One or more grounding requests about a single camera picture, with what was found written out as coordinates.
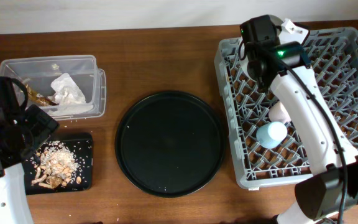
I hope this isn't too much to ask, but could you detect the clear plastic waste bin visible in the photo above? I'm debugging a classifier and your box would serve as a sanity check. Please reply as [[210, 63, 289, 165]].
[[0, 55, 107, 121]]

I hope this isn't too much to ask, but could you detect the pink plastic cup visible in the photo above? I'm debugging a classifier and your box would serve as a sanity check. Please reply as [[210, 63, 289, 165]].
[[268, 101, 291, 124]]

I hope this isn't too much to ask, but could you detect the gold snack wrapper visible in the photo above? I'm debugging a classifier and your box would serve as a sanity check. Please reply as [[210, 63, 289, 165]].
[[25, 84, 57, 106]]

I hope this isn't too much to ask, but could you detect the white napkin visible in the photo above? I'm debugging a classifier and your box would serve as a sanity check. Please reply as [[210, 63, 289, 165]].
[[48, 73, 94, 116]]

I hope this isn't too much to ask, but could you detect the light blue plastic cup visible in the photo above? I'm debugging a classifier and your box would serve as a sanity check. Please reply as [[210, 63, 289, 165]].
[[256, 121, 287, 149]]

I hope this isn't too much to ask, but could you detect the black rectangular tray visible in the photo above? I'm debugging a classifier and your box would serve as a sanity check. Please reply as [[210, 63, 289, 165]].
[[22, 133, 93, 195]]

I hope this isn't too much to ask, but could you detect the food scraps and rice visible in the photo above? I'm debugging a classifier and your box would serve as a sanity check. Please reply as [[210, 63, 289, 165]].
[[29, 141, 82, 189]]

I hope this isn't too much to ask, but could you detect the grey plate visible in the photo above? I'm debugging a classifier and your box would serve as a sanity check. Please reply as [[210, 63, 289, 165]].
[[238, 45, 250, 79]]

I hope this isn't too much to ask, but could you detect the grey dishwasher rack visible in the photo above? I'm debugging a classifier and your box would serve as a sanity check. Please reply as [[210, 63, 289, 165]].
[[214, 27, 358, 190]]

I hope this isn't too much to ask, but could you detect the round black tray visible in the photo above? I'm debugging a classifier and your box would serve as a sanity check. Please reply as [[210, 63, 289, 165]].
[[114, 90, 226, 198]]

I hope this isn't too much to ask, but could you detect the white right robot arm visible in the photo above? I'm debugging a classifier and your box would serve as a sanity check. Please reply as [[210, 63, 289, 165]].
[[238, 15, 358, 223]]

